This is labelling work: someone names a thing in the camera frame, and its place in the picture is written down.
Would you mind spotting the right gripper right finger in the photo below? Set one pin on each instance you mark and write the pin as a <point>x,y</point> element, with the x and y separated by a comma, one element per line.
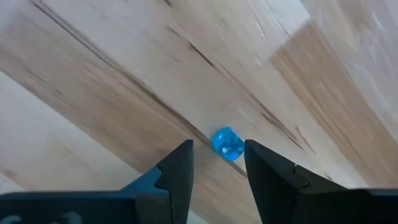
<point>280,193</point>

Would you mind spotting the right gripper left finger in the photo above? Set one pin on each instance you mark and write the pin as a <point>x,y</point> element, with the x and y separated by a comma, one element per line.
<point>174,186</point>

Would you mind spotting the small teal transparent die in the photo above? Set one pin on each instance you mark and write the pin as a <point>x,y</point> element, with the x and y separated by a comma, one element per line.
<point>228,144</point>

